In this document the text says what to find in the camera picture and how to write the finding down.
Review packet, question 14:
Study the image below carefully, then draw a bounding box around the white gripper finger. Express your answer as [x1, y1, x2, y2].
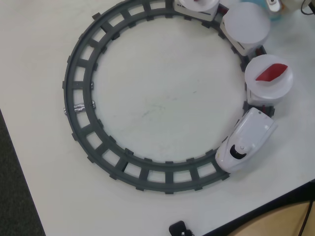
[265, 0, 283, 12]
[282, 0, 302, 11]

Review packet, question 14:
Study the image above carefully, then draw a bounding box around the light blue dish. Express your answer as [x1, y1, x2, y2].
[255, 0, 286, 22]

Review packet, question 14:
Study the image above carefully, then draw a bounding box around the red tuna sushi toy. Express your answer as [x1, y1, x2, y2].
[255, 63, 288, 83]

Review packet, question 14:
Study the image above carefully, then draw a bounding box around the white Shinkansen toy locomotive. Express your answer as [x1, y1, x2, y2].
[215, 107, 279, 173]

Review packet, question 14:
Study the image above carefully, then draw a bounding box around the white round plate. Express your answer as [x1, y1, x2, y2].
[224, 2, 271, 45]
[245, 54, 294, 99]
[178, 0, 219, 12]

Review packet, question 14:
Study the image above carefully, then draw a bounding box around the grey circular toy train track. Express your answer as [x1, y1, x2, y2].
[61, 0, 276, 196]

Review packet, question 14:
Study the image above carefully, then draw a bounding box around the silver foil tape strip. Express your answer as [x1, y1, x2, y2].
[63, 99, 96, 116]

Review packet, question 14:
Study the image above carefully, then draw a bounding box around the light wooden furniture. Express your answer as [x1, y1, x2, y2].
[231, 200, 315, 236]

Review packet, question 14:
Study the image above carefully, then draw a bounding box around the black clamp block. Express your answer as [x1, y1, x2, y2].
[169, 220, 195, 236]

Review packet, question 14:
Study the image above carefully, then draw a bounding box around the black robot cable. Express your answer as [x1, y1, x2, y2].
[301, 0, 315, 16]

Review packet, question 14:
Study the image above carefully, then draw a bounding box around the thin dark cable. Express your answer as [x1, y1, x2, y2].
[299, 200, 315, 236]

